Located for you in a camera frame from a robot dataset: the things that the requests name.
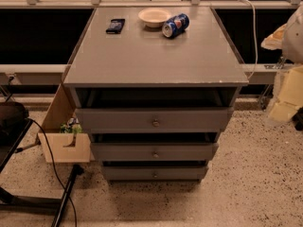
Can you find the metal rail beam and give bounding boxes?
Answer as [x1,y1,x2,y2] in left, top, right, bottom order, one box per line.
[0,63,294,87]

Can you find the grey drawer cabinet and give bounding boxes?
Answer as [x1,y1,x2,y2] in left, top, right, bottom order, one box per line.
[62,6,250,183]

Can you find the white cable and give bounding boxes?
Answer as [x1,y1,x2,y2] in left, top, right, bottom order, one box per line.
[238,0,259,80]

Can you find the black cable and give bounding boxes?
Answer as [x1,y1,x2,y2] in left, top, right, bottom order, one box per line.
[27,117,79,227]

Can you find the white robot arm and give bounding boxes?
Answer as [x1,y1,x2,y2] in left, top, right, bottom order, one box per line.
[261,6,303,123]

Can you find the white bowl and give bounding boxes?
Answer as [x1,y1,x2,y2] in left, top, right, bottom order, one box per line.
[138,8,171,28]

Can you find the green snack bag in box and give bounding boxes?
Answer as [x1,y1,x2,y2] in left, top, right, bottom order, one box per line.
[60,117,82,133]

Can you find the metal diagonal strut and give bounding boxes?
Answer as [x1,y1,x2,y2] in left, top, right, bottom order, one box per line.
[258,56,287,111]

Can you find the cardboard box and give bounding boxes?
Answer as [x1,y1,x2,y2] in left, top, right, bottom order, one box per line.
[38,85,91,163]

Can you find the black bag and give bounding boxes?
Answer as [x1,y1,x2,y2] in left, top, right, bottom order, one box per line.
[0,101,29,132]

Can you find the grey top drawer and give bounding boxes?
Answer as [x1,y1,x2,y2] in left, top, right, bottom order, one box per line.
[76,108,233,133]

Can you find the grey bottom drawer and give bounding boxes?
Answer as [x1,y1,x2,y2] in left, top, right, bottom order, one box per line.
[102,166,207,181]

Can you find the dark blue snack packet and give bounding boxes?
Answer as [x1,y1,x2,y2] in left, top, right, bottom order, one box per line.
[106,19,125,34]

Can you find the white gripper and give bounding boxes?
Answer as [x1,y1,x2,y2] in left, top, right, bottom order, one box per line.
[269,65,303,123]

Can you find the grey drawer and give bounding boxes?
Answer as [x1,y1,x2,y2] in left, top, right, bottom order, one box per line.
[102,166,207,181]
[76,108,233,133]
[91,143,219,162]

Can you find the blue pepsi can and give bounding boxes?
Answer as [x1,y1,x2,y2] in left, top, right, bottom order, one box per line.
[162,13,189,38]

